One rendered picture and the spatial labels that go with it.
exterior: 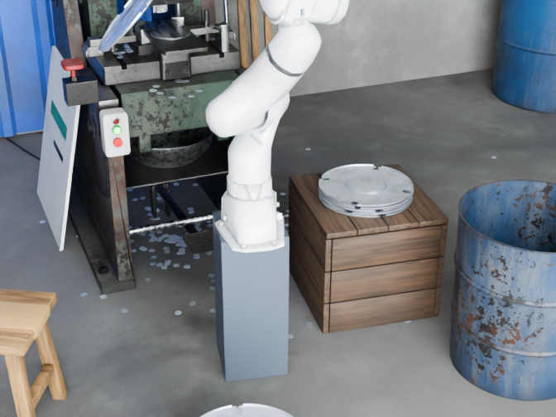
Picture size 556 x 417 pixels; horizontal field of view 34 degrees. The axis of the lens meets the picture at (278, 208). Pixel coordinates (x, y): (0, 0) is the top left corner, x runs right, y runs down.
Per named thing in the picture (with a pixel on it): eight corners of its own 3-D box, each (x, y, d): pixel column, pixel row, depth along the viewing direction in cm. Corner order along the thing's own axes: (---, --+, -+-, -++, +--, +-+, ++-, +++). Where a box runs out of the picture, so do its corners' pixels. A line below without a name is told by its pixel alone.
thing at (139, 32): (186, 38, 293) (186, 25, 290) (141, 43, 287) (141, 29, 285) (179, 31, 300) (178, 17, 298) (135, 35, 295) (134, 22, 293)
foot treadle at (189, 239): (222, 260, 289) (222, 246, 287) (192, 266, 286) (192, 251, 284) (171, 185, 338) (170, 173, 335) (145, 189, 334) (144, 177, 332)
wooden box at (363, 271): (438, 316, 281) (448, 218, 265) (323, 334, 272) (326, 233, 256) (391, 253, 315) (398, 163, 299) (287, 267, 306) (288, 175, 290)
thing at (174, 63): (210, 88, 276) (208, 45, 269) (165, 93, 271) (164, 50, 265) (186, 64, 296) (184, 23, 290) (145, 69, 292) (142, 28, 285)
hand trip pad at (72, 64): (87, 88, 265) (84, 64, 261) (66, 91, 263) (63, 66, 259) (82, 81, 270) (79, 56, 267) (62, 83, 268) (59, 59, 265)
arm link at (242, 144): (296, 165, 240) (298, 77, 228) (251, 189, 227) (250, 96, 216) (265, 155, 246) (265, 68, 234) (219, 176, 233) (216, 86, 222)
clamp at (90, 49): (137, 51, 290) (136, 20, 285) (86, 57, 285) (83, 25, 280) (133, 45, 295) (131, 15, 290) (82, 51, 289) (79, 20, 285)
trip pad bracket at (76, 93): (103, 137, 274) (98, 76, 265) (71, 142, 271) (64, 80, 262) (99, 131, 279) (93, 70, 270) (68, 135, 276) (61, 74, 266)
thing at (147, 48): (197, 49, 293) (196, 40, 291) (136, 55, 286) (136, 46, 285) (182, 35, 306) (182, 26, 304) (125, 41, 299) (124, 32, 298)
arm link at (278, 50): (311, 80, 212) (352, 31, 199) (250, 69, 203) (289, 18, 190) (292, 17, 221) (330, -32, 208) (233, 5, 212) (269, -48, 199)
